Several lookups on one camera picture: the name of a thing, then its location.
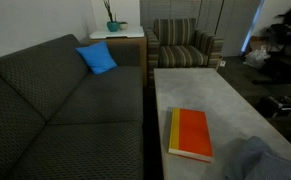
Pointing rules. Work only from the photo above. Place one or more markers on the blue square cushion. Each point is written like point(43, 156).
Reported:
point(96, 58)

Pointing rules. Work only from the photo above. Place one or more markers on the small white plant pot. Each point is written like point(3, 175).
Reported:
point(123, 26)

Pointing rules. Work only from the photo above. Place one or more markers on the dark grey patterned sofa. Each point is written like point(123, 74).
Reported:
point(51, 116)

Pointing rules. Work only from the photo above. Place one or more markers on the orange and yellow book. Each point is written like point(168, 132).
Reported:
point(193, 133)

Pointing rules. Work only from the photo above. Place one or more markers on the white flat board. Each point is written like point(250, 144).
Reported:
point(125, 32)

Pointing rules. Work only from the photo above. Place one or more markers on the white plastic bag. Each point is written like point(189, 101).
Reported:
point(255, 59)

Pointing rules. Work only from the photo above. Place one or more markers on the brown cardboard box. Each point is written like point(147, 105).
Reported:
point(255, 42)

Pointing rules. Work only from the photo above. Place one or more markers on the black case with silver trim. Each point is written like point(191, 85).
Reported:
point(278, 106)

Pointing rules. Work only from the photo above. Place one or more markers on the teal pot with plant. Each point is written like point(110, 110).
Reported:
point(112, 26)

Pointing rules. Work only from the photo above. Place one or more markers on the striped armchair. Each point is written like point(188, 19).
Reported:
point(178, 55)

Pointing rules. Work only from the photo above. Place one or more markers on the grey window blinds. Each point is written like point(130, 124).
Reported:
point(165, 9)

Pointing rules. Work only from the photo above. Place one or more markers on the grey-blue crumpled cloth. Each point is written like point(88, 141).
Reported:
point(261, 163)

